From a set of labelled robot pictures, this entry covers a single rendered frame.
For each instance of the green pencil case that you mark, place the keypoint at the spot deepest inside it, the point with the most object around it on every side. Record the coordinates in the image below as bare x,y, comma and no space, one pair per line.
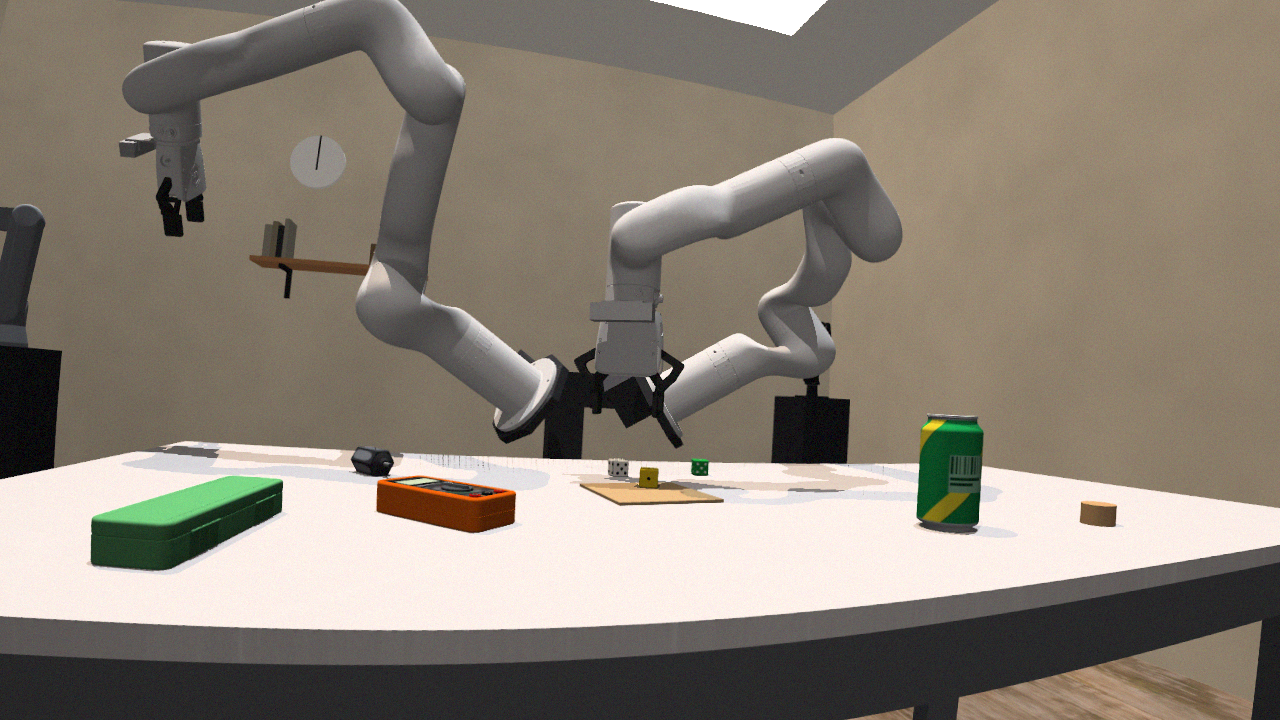
165,531

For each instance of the brown cylinder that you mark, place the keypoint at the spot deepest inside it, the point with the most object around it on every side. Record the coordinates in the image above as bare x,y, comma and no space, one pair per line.
1098,513

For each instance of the orange multimeter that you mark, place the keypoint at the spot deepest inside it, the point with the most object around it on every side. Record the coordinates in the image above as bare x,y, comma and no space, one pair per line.
456,505

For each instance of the green soda can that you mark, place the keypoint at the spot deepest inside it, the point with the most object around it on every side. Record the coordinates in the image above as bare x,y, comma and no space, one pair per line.
950,470

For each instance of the tan flat mat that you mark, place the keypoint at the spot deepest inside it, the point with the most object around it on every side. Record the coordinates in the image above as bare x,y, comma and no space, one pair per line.
629,494

